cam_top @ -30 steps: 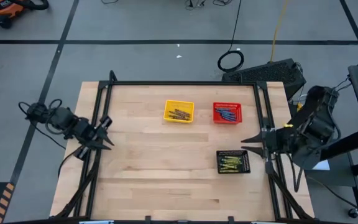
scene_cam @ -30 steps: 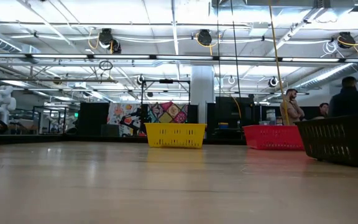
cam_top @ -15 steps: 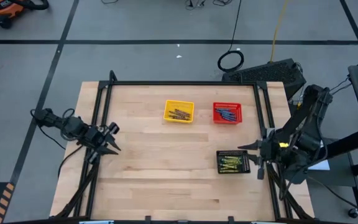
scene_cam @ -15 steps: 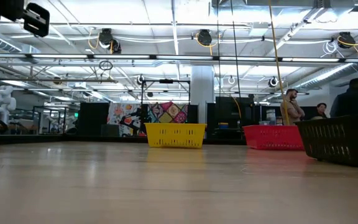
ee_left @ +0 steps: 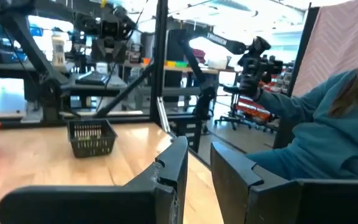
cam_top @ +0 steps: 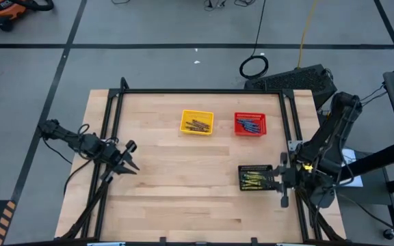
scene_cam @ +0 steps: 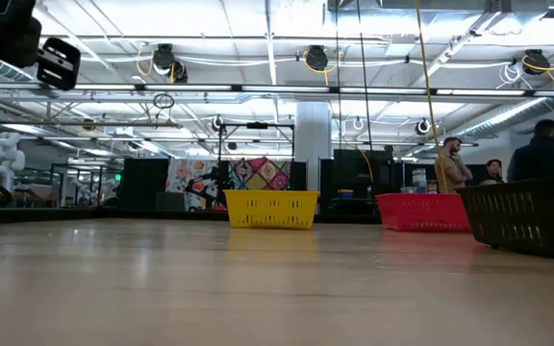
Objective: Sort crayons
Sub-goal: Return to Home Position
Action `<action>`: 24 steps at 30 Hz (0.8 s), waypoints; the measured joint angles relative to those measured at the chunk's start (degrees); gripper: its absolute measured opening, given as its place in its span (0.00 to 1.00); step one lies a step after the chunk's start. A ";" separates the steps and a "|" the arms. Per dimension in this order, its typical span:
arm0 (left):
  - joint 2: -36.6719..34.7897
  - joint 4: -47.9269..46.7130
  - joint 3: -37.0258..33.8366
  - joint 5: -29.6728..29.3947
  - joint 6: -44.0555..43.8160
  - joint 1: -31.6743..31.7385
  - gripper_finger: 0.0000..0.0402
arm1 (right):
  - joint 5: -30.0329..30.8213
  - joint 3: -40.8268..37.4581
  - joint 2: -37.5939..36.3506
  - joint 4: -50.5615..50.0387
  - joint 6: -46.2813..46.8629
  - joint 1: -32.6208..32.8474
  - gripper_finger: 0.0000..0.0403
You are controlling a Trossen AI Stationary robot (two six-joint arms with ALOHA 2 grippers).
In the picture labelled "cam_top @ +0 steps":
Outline white paper sheet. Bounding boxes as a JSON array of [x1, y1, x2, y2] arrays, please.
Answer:
[[340, 148, 365, 188]]

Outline black hanging coiled cable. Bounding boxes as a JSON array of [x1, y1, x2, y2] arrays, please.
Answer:
[[239, 0, 270, 80]]

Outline black computer case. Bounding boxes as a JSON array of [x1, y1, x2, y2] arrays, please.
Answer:
[[244, 64, 338, 110]]

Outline yellow hanging cable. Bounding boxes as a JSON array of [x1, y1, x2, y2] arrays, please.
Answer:
[[296, 0, 319, 69]]

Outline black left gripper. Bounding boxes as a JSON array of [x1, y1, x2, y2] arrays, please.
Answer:
[[100, 139, 141, 182]]

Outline yellow plastic basket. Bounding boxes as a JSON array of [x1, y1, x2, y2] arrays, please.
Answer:
[[179, 109, 215, 136]]

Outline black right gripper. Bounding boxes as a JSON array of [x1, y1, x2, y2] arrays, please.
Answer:
[[267, 152, 300, 208]]

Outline black metal bar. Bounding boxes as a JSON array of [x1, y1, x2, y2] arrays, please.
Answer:
[[337, 140, 394, 182]]

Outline black floor cables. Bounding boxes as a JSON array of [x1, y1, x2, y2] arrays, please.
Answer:
[[202, 0, 257, 10]]

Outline black plastic basket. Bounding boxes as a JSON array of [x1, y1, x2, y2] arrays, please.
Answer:
[[237, 164, 276, 192]]

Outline red plastic basket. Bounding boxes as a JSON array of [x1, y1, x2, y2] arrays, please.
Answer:
[[233, 111, 267, 137]]

